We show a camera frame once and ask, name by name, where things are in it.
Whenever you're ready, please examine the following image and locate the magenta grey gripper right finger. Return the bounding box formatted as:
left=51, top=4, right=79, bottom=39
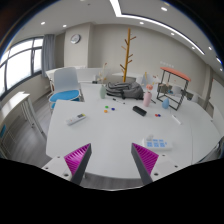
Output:
left=131, top=143, right=159, bottom=185

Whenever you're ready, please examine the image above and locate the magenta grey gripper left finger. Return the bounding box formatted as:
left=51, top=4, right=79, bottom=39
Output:
left=64, top=144, right=92, bottom=185

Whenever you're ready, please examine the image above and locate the white remote control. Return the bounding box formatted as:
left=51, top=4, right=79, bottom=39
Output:
left=66, top=114, right=86, bottom=126

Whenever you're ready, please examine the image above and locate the black rectangular case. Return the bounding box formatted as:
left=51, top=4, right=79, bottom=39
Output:
left=132, top=106, right=147, bottom=116

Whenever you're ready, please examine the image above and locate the white marker pen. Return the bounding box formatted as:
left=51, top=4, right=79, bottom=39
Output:
left=172, top=115, right=182, bottom=125

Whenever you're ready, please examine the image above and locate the light blue egg object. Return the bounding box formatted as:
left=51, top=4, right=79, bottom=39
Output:
left=162, top=98, right=169, bottom=109

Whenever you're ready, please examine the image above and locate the pink bottle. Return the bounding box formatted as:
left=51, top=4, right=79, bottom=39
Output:
left=143, top=92, right=152, bottom=107

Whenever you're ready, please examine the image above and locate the grey backpack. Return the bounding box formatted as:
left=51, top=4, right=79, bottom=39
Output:
left=106, top=82, right=144, bottom=100

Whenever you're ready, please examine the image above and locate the green bottle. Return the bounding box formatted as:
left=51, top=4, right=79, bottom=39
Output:
left=100, top=85, right=106, bottom=99

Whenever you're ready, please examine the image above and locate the white chair blue cushion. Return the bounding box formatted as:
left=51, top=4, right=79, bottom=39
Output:
left=49, top=67, right=81, bottom=110

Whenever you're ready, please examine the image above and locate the white side desk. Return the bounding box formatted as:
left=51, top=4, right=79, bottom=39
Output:
left=0, top=92, right=44, bottom=134

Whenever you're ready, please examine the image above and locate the yellow wooden coat tree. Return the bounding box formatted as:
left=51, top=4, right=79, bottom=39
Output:
left=120, top=28, right=136, bottom=82

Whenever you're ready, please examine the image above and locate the window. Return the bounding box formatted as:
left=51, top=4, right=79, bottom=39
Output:
left=0, top=37, right=43, bottom=99

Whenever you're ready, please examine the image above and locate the grey curtain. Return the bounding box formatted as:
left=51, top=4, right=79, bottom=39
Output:
left=41, top=34, right=55, bottom=77

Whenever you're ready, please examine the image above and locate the black frame orange top rack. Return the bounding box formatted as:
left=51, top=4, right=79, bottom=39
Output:
left=156, top=67, right=191, bottom=110

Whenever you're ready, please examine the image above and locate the round wall clock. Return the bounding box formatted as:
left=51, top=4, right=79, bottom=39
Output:
left=70, top=34, right=81, bottom=44

